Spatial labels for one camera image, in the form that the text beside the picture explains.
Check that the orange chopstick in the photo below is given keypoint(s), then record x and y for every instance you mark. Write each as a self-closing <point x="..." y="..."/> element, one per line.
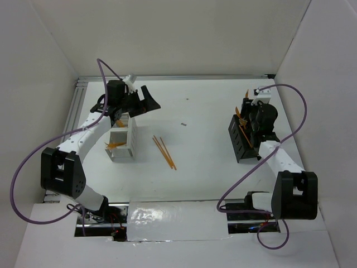
<point x="162" y="150"/>
<point x="244" y="134"/>
<point x="168" y="154"/>

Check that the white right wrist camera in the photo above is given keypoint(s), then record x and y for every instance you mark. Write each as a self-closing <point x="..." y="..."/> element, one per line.
<point x="261" y="95"/>

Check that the aluminium rail at back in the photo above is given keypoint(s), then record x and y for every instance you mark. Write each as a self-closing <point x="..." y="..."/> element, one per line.
<point x="87" y="79"/>

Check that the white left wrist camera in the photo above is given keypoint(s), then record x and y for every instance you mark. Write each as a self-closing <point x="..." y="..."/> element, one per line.
<point x="129" y="81"/>

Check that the orange spoon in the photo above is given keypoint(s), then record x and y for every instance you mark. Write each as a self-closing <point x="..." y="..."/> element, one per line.
<point x="120" y="124"/>

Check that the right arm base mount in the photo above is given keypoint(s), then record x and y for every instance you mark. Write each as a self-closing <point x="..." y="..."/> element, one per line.
<point x="240" y="223"/>

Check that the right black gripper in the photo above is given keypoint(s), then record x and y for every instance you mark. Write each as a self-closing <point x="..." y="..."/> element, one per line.
<point x="246" y="106"/>

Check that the white tape sheet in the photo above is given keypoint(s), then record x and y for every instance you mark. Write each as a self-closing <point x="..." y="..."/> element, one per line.
<point x="175" y="221"/>

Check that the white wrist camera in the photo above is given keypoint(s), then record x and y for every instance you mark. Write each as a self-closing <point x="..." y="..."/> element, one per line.
<point x="129" y="81"/>
<point x="261" y="95"/>

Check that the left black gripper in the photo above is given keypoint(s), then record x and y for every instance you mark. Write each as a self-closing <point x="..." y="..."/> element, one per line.
<point x="145" y="105"/>

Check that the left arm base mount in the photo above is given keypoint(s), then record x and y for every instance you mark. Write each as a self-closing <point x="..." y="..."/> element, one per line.
<point x="113" y="225"/>

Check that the white utensil container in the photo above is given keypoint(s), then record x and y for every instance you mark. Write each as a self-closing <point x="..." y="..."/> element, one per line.
<point x="127" y="134"/>

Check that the black utensil container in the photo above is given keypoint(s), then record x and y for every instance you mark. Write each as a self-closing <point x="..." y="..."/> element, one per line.
<point x="240" y="146"/>

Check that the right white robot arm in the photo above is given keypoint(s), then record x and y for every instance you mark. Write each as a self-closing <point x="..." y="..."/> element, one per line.
<point x="294" y="194"/>

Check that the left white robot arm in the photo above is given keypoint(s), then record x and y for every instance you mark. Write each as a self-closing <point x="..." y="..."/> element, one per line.
<point x="61" y="168"/>

